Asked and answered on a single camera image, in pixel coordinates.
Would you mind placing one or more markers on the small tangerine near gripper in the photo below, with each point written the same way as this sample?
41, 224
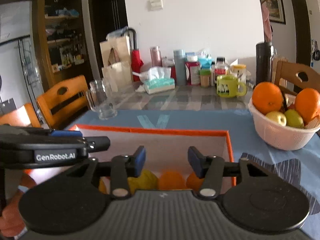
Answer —
193, 182

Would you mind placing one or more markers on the large orange in bowl right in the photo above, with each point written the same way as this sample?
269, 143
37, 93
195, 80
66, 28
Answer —
307, 104

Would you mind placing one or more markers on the green pear in bowl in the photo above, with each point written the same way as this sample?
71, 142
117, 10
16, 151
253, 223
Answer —
293, 119

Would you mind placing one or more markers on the green panda mug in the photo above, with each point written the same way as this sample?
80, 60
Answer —
228, 86

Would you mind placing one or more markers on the green lidded small jar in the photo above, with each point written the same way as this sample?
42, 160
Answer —
205, 78

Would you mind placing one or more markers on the yellow lidded jar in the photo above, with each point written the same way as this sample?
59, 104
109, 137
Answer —
240, 71

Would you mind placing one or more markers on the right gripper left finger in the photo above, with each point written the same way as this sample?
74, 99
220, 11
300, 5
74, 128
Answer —
123, 167

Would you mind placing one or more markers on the yellow pomelo left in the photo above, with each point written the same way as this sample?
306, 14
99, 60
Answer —
146, 181

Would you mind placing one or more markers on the red folded umbrella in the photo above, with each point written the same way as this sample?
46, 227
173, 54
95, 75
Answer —
136, 61

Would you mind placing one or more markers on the large orange in bowl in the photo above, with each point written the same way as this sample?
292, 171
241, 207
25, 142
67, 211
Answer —
267, 97
307, 104

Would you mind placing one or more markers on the wooden chair right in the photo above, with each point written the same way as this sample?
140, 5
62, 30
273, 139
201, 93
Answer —
299, 75

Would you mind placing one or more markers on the orange gloved left hand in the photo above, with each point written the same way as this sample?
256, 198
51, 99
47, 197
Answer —
16, 184

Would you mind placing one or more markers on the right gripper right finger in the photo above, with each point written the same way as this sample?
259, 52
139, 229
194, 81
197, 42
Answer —
209, 169

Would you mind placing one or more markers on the teal tissue box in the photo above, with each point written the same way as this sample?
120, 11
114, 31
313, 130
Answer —
159, 85

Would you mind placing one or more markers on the red lidded jar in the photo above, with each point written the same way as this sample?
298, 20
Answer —
193, 72

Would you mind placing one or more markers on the white fruit bowl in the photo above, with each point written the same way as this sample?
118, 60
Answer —
282, 137

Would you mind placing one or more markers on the wooden chair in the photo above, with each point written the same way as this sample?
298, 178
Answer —
64, 102
25, 116
299, 75

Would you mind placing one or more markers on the orange cardboard box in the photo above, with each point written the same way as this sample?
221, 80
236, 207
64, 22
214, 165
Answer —
166, 149

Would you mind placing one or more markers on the blue patterned tablecloth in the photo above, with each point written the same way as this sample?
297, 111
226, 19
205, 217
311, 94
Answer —
239, 124

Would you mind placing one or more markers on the grey cylinder can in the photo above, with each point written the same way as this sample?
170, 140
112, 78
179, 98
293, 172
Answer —
179, 60

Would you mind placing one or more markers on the pink tumbler bottle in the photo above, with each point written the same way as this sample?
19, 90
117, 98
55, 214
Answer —
156, 58

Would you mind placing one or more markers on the yellow apple in bowl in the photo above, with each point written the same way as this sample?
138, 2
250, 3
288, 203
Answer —
277, 117

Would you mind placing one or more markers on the dark supplement bottle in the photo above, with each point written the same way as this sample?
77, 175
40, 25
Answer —
221, 67

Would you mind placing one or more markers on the large orange in bowl left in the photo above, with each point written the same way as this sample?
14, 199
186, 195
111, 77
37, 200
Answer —
267, 97

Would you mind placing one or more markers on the brown paper bag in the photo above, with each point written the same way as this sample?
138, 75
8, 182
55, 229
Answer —
116, 55

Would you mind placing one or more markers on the wooden bookshelf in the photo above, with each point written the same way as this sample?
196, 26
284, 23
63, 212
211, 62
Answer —
60, 41

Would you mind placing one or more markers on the clear glass jar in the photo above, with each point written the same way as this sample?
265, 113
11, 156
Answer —
100, 100

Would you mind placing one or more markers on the black thermos bottle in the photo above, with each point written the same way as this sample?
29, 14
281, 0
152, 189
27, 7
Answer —
264, 56

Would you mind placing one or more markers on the framed picture right wall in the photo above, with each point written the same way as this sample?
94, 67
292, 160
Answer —
276, 10

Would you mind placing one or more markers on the white wall switch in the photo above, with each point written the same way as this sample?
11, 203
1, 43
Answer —
155, 5

